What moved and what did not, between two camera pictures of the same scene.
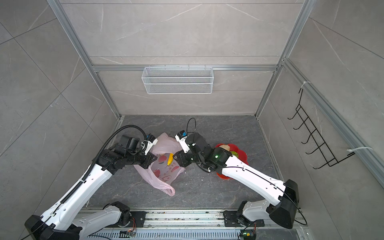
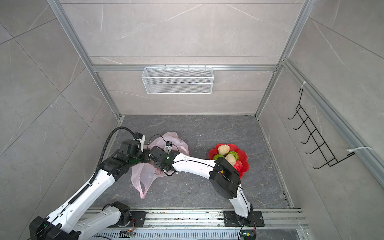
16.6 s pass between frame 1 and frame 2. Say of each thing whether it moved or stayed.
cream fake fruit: stayed
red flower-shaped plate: stayed
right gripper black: moved
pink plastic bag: moved
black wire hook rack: stayed
